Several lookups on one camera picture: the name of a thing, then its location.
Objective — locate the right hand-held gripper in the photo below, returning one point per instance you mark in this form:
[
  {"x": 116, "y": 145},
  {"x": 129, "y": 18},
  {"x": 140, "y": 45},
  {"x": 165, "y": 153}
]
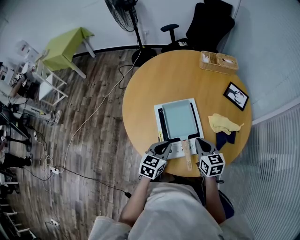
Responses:
[{"x": 212, "y": 165}]

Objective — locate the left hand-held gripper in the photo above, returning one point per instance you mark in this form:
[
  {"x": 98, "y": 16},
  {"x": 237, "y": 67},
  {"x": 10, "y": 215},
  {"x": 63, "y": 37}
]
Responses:
[{"x": 152, "y": 167}]

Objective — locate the white induction cooker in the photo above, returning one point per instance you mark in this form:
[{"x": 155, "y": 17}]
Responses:
[{"x": 157, "y": 117}]

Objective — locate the person's right forearm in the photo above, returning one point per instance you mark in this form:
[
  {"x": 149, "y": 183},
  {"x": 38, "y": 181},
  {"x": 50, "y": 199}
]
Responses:
[{"x": 214, "y": 199}]

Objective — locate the person's left forearm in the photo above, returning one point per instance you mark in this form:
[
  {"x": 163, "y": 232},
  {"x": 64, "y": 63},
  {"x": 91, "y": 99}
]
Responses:
[{"x": 136, "y": 201}]

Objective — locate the navy blue cloth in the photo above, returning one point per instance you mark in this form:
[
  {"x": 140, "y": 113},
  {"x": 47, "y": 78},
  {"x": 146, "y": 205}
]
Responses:
[{"x": 222, "y": 139}]

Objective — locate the yellow cloth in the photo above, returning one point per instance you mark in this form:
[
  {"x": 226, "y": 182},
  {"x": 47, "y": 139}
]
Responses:
[{"x": 220, "y": 123}]

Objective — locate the person's beige shirt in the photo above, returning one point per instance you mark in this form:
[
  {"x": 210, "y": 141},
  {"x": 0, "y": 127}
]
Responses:
[{"x": 173, "y": 215}]

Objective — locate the round wooden table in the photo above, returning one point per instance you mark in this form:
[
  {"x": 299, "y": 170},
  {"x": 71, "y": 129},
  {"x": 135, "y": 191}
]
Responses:
[{"x": 175, "y": 77}]

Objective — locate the wicker basket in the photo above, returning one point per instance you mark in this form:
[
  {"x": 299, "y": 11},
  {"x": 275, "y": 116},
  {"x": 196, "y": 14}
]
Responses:
[{"x": 228, "y": 62}]

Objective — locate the black standing fan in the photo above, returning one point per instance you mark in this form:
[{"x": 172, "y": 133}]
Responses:
[{"x": 144, "y": 56}]

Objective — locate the white power strip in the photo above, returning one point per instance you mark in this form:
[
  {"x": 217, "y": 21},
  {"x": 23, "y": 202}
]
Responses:
[
  {"x": 54, "y": 222},
  {"x": 54, "y": 170}
]

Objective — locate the black high-back office chair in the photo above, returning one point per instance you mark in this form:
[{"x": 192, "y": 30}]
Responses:
[{"x": 208, "y": 23}]

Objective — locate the white power adapter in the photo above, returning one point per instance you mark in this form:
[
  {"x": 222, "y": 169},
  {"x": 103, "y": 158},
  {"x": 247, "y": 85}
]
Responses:
[{"x": 35, "y": 135}]

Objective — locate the white wooden rack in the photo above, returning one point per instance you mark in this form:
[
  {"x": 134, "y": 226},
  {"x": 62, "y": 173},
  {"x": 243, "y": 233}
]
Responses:
[{"x": 45, "y": 90}]

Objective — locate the green table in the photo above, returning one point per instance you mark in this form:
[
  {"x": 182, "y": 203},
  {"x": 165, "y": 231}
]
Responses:
[{"x": 63, "y": 47}]

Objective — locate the clear plastic box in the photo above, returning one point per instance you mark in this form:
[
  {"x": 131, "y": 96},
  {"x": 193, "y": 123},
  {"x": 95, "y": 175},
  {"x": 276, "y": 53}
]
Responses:
[{"x": 27, "y": 50}]

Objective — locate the black picture frame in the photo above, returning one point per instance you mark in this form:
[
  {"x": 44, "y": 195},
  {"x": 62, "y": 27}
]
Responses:
[{"x": 235, "y": 96}]

